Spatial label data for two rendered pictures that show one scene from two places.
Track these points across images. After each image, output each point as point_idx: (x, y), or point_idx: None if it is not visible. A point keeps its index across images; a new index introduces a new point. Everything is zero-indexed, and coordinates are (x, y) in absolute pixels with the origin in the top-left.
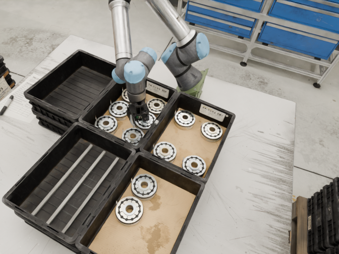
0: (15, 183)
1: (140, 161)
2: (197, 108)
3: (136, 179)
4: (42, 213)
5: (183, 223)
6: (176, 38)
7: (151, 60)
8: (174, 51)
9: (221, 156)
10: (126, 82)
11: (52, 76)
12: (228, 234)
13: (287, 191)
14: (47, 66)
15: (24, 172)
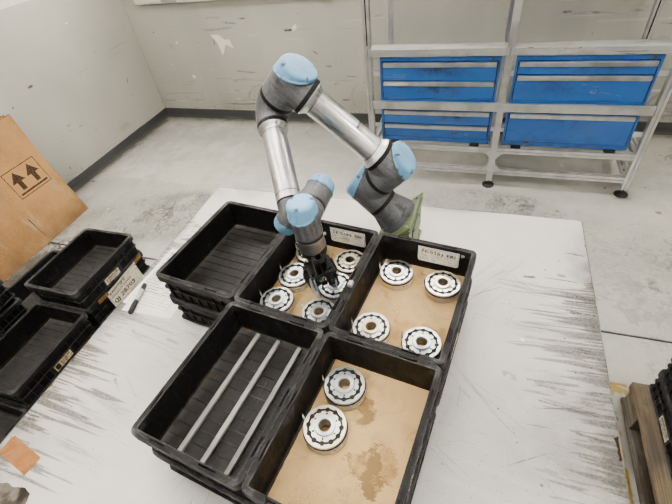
0: (150, 403)
1: (333, 347)
2: (413, 254)
3: (330, 376)
4: (192, 449)
5: None
6: (362, 156)
7: (325, 190)
8: (364, 176)
9: (469, 325)
10: (293, 227)
11: (194, 244)
12: (504, 455)
13: (597, 369)
14: (190, 235)
15: None
